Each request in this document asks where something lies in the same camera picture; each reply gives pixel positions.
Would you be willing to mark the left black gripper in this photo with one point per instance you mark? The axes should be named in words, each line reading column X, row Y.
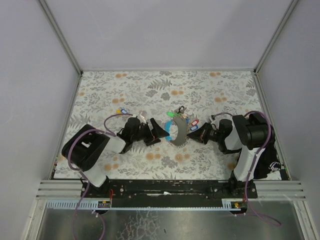
column 149, row 132

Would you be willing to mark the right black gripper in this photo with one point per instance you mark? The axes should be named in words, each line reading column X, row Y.
column 205, row 133

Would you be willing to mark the metal key organizer disc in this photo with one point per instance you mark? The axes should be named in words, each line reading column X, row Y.
column 182, row 131

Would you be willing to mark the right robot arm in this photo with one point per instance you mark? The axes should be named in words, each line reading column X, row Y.
column 252, row 136

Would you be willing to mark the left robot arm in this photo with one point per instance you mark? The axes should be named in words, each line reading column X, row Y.
column 84, row 149

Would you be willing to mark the blue key tag on disc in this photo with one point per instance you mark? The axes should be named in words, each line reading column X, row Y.
column 194, row 128

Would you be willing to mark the red key tag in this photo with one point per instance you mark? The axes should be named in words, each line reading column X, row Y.
column 195, row 122

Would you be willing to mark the green key tag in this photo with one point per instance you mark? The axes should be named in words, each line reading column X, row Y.
column 170, row 114

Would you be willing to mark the floral table mat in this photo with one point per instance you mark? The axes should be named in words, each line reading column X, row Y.
column 153, row 94

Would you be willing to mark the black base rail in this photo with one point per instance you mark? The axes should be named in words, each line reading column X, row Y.
column 218, row 189

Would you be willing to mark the white cable duct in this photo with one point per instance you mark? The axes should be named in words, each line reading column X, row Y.
column 104, row 205

